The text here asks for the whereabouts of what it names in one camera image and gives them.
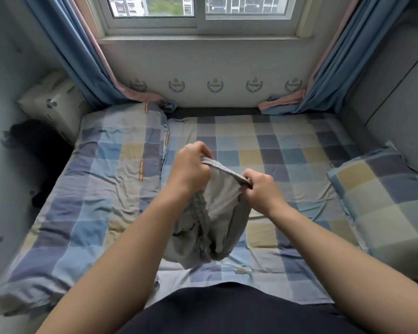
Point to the high-rise buildings outside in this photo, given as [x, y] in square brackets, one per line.
[195, 4]

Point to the white framed window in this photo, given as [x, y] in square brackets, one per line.
[202, 27]

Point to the bed with plaid sheet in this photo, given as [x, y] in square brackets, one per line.
[292, 149]

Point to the person's left hand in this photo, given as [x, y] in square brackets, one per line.
[188, 170]

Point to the person's left forearm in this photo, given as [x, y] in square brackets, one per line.
[118, 274]

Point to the person's dark shirt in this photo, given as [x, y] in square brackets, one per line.
[244, 309]

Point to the person's right forearm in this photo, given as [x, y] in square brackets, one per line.
[355, 274]

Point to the blue curtain with pink lining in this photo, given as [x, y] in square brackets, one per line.
[63, 38]
[348, 52]

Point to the blue-grey garment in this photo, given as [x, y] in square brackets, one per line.
[209, 226]

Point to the plaid quilt with orange tags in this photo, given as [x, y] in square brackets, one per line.
[104, 177]

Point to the plaid pillow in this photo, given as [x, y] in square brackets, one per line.
[387, 205]

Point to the grey padded headboard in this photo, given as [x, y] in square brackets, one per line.
[397, 94]

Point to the person's right hand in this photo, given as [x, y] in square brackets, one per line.
[265, 194]

